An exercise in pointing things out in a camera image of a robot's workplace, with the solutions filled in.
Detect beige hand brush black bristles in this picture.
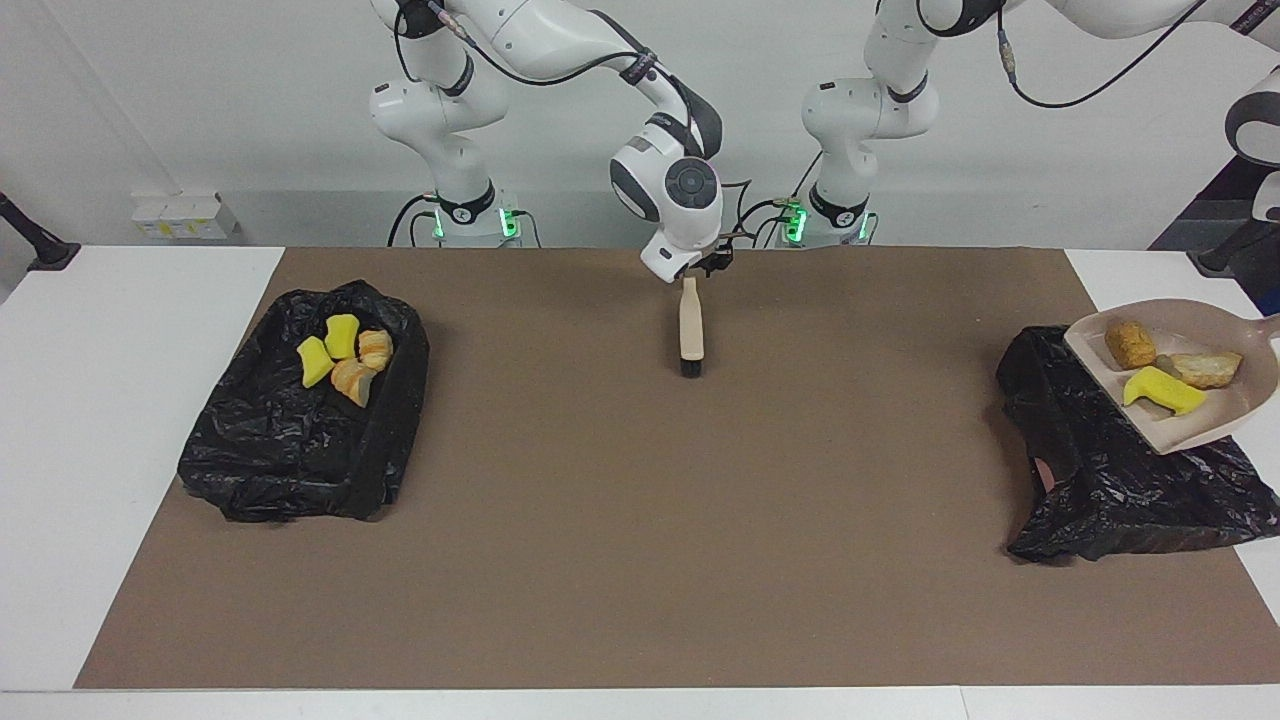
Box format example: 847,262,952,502
678,277,706,379

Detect orange striped croissant piece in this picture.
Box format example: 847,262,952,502
331,357,379,409

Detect small yellow green sponge piece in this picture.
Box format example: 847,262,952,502
297,335,337,389

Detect golden brown bread roll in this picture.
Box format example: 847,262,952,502
1104,318,1158,370

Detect plain yellow sponge piece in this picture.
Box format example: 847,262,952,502
1122,366,1208,416

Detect beige plastic dustpan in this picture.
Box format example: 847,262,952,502
1062,298,1280,456

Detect pale beige bread chunk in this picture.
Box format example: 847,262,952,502
1160,350,1244,391

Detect black bag lined bin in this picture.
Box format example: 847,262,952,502
995,325,1280,564
176,280,431,524

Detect brown paper table mat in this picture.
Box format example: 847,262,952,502
75,247,1280,691

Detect black stand pole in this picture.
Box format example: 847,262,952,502
0,192,81,273
1187,215,1280,278

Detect dark background furniture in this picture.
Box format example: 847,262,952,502
1148,150,1280,331

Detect black left base cable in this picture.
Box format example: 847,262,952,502
725,180,801,249

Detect black base cable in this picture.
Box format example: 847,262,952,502
388,193,441,248
725,180,801,249

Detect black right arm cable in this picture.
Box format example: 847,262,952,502
395,0,701,131

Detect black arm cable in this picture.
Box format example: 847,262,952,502
995,0,1216,109
395,0,701,131

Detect black right base cable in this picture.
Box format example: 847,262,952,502
388,193,441,248

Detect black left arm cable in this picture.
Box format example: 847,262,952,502
995,0,1216,109

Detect white wall power strip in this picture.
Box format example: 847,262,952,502
131,193,241,241

